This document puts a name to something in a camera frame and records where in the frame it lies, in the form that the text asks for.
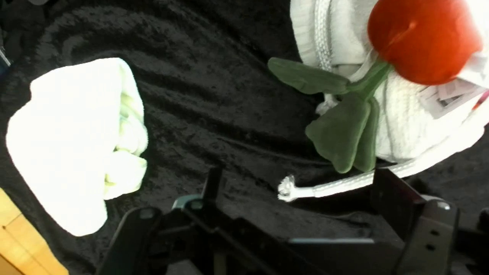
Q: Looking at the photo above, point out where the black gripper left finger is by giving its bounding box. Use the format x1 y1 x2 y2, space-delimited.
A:
96 165 287 275

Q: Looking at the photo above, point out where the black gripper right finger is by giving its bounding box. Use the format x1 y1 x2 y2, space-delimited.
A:
372 167 489 275

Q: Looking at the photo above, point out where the white rope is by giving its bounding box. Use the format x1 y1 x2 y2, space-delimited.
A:
276 0 409 203

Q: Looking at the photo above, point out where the white drawstring garment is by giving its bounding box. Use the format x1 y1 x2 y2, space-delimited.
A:
288 0 489 179

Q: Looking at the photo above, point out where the cream cloth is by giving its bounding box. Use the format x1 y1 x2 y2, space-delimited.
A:
4 57 149 238

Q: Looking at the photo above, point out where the plush radish toy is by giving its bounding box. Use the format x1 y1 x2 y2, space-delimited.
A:
265 0 485 174

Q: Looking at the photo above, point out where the black velvet tablecloth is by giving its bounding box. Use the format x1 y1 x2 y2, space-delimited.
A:
0 0 489 275

